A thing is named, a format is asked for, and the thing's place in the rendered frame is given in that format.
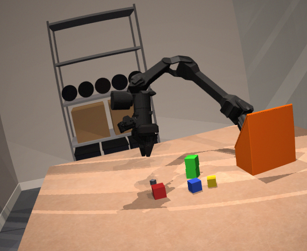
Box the blue cube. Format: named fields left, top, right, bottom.
left=187, top=178, right=202, bottom=193

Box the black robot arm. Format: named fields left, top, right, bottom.
left=110, top=56, right=254, bottom=133

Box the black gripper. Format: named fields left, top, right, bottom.
left=131, top=108, right=159, bottom=157

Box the green block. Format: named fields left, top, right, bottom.
left=184, top=155, right=199, bottom=169
left=185, top=166, right=200, bottom=179

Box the yellow block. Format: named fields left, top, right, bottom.
left=207, top=175, right=217, bottom=188

